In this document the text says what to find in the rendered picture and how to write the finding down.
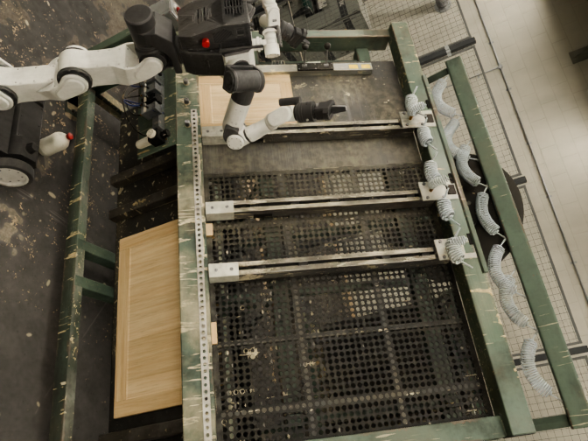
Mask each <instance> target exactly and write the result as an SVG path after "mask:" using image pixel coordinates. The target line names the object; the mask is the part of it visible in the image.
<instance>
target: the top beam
mask: <svg viewBox="0 0 588 441"><path fill-rule="evenodd" d="M388 29H389V33H390V40H389V42H388V44H389V47H390V51H391V53H392V57H393V60H394V63H395V69H396V71H397V75H398V78H399V81H400V84H401V88H402V93H403V96H404V100H405V97H406V95H412V94H413V92H414V90H415V88H416V87H417V86H418V88H417V90H416V92H415V93H414V95H415V96H416V97H417V99H418V100H417V103H418V105H419V102H420V105H421V102H422V103H423V102H424V104H426V102H425V101H426V100H428V97H427V94H426V92H425V89H424V84H423V81H422V78H421V77H422V75H423V71H422V68H421V65H420V62H419V59H418V57H417V52H416V48H415V46H414V43H413V40H412V37H411V35H410V29H409V27H408V24H407V22H391V23H390V26H389V28H388ZM428 128H429V129H430V134H431V136H432V138H433V141H432V143H431V145H432V146H434V147H435V148H436V149H437V150H434V149H433V148H432V147H430V146H427V147H423V146H422V145H421V144H420V143H419V141H418V138H417V129H418V128H415V129H414V133H415V137H416V142H417V145H418V149H419V151H420V155H421V158H422V161H423V165H424V162H426V161H429V160H432V159H433V157H434V155H435V153H436V151H437V155H436V156H435V158H434V160H433V161H434V162H436V163H437V171H438V172H439V174H440V175H441V176H442V177H443V175H444V176H445V175H446V177H447V178H449V176H448V173H451V171H450V167H449V165H448V162H447V159H446V156H445V151H444V148H443V145H442V143H441V139H440V136H439V134H438V129H437V127H428ZM450 201H451V207H452V209H453V211H454V213H455V214H454V215H453V217H452V219H453V220H455V221H456V222H457V223H458V224H460V226H458V225H457V224H456V223H454V222H453V221H452V220H448V221H445V220H442V219H441V217H440V216H439V213H438V208H437V200H435V201H434V204H435V207H436V210H437V216H438V218H439V222H440V225H441V228H442V231H443V235H444V238H445V239H448V238H451V237H454V236H455V234H456V233H457V231H458V229H459V227H461V229H460V230H459V232H458V235H457V237H459V236H460V238H461V235H462V236H463V235H464V236H465V237H467V235H466V234H470V232H469V229H468V226H467V223H466V218H465V216H464V213H463V209H462V206H461V204H460V201H459V199H450ZM463 262H465V263H467V264H469V265H471V266H472V267H473V268H470V267H468V266H466V265H465V264H463V263H460V264H455V263H452V261H451V265H452V268H453V271H454V275H455V277H456V281H457V284H458V289H459V293H460V296H461V299H462V302H463V306H464V308H465V314H466V317H467V320H468V324H469V326H470V330H471V333H472V338H473V342H474V345H475V348H476V351H477V355H478V357H479V363H480V366H481V369H482V373H483V375H484V379H485V382H486V387H487V391H488V394H489V397H490V400H491V404H492V406H493V412H494V415H500V417H501V418H502V422H503V424H504V428H505V431H506V434H507V435H506V437H504V438H514V437H521V436H527V435H532V434H536V429H535V426H534V423H533V420H532V417H531V415H530V411H529V406H528V404H527V401H526V398H525V395H524V392H523V389H522V385H521V382H520V378H519V375H518V373H517V370H516V367H515V362H514V359H513V356H512V354H511V351H510V348H509V344H508V340H507V337H506V334H505V332H504V328H503V325H502V323H501V318H500V315H499V312H498V309H497V306H496V303H495V301H494V295H493V293H492V290H491V287H490V284H489V282H488V278H487V273H482V271H481V268H480V263H479V260H478V257H477V258H466V259H464V261H463Z"/></svg>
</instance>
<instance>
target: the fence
mask: <svg viewBox="0 0 588 441"><path fill-rule="evenodd" d="M366 64H369V65H370V68H361V65H366ZM349 65H358V68H350V69H349ZM256 67H258V68H259V69H261V70H262V72H263V74H264V75H271V74H289V75H290V76H324V75H360V74H371V73H372V71H373V68H372V65H371V63H341V64H333V68H334V69H333V70H324V71H298V68H297V65H260V66H256Z"/></svg>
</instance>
